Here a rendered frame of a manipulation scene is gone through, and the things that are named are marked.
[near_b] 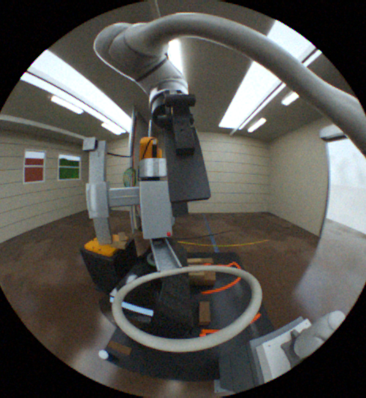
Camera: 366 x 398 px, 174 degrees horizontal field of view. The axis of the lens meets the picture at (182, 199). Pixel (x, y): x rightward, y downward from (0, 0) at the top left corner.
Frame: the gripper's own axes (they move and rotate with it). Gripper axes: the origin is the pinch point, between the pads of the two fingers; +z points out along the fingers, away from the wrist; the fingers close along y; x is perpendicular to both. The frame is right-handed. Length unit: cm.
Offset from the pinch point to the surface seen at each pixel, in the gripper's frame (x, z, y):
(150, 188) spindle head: 15, -23, 61
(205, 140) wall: -188, -367, 426
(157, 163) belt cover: 8, -38, 53
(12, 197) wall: 618, -101, 122
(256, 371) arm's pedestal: -23, 80, 0
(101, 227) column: 91, -1, 115
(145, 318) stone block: 27, 60, 45
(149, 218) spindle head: 18, -4, 68
